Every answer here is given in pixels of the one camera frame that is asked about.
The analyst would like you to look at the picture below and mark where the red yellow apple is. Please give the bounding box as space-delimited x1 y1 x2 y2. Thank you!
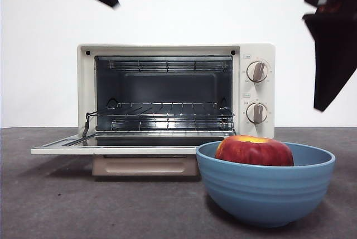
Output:
214 135 295 167

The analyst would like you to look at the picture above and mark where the blue ribbed bowl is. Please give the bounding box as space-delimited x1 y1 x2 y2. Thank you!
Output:
195 140 336 228

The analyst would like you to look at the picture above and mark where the oven door with glass window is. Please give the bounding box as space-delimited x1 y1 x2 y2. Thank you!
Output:
31 112 235 178

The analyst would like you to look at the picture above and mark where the cream Toshiba toaster oven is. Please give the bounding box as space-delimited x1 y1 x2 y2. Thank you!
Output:
77 42 276 141

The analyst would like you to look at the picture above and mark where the cream temperature knob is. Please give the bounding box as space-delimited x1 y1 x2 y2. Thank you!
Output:
247 60 269 84

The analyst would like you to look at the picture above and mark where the cream timer knob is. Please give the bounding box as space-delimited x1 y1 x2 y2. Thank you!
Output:
246 102 268 125

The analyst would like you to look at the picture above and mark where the metal wire oven rack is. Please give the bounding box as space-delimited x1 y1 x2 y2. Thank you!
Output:
85 101 235 118

